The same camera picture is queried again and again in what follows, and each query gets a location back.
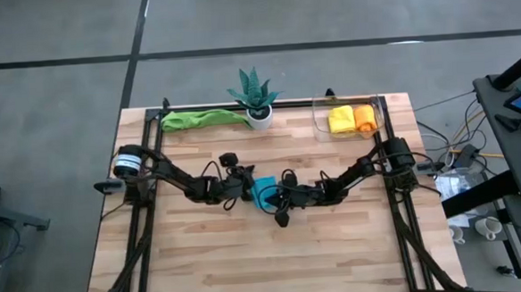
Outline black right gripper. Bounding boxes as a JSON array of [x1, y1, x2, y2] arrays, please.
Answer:
[[260, 167, 333, 213]]

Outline blue microfiber towel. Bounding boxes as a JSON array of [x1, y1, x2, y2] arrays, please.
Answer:
[[249, 175, 280, 213]]

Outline green microfiber towel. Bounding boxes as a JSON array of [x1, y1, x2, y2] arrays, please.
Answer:
[[159, 105, 255, 135]]

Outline clear plastic basket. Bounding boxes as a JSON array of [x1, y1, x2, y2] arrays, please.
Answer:
[[310, 91, 387, 145]]

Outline yellow microfiber towel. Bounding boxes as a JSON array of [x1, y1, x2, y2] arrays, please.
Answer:
[[327, 104, 358, 136]]

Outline orange microfiber towel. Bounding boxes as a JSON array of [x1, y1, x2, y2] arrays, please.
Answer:
[[352, 104, 380, 137]]

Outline white round plant pot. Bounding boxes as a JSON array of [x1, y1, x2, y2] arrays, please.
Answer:
[[245, 104, 276, 131]]

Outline green succulent plant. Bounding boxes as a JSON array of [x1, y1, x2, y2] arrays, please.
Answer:
[[225, 65, 284, 115]]

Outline white mug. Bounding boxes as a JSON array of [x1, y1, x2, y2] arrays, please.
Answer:
[[474, 216, 503, 242], [447, 223, 467, 246]]

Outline black power adapter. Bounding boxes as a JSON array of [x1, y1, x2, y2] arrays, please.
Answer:
[[453, 142, 483, 168]]

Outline grey side table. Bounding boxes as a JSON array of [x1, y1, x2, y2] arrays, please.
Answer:
[[0, 196, 54, 292]]

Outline black plug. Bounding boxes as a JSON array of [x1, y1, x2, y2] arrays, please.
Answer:
[[493, 264, 517, 280]]

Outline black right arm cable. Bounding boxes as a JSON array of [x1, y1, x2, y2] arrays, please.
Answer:
[[256, 183, 294, 218]]

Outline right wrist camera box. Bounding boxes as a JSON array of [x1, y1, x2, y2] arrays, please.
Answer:
[[273, 210, 292, 229]]

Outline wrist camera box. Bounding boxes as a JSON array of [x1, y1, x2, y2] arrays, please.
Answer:
[[273, 210, 292, 229], [218, 152, 240, 169]]

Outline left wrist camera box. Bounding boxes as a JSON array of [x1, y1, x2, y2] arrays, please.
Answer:
[[218, 152, 240, 169]]

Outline black metal table frame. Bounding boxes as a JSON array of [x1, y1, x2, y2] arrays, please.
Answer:
[[79, 81, 464, 292]]

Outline yellow cable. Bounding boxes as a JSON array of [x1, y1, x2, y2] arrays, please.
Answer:
[[447, 146, 506, 162]]

